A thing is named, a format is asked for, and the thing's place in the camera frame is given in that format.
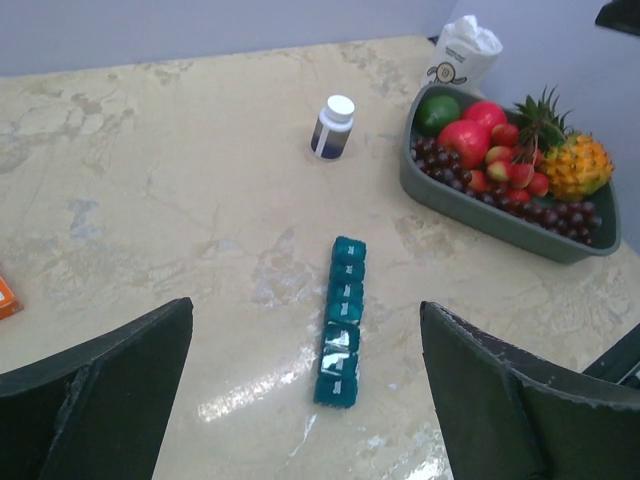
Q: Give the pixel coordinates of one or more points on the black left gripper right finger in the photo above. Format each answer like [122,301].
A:
[506,413]

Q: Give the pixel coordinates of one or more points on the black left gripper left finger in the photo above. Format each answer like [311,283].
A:
[100,409]

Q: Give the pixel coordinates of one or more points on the teal weekly pill organizer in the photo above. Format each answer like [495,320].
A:
[337,381]

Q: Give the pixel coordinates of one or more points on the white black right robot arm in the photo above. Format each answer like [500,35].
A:
[621,16]

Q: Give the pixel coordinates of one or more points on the orange cardboard box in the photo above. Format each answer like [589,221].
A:
[9,303]

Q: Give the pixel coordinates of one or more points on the dark red grapes bunch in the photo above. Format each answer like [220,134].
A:
[575,221]

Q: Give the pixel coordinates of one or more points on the strawberries in tray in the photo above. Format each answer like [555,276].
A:
[510,168]

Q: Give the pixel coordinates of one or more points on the grey fruit tray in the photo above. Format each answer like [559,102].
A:
[496,223]

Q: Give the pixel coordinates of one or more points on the small pineapple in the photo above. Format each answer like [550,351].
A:
[575,163]

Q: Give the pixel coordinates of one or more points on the red apple left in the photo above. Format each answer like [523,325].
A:
[469,139]

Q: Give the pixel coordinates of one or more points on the red apple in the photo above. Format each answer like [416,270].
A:
[469,139]
[485,113]

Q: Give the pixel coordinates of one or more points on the red apple right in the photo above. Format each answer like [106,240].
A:
[485,113]

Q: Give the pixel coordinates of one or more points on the green apple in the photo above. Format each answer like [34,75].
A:
[433,114]

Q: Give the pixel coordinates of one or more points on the white cap pill bottle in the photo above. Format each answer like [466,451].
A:
[333,127]

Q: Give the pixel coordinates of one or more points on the white paper cup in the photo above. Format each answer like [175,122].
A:
[463,55]

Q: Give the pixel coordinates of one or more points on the black table edge rail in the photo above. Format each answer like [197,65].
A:
[620,363]

